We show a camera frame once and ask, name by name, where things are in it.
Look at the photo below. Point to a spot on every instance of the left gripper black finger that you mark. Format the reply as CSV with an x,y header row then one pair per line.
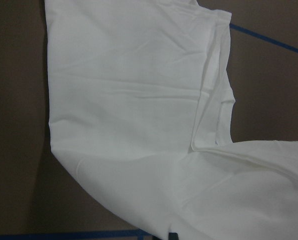
x,y
172,236

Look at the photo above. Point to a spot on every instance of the white long-sleeve printed t-shirt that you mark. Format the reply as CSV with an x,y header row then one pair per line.
x,y
140,115

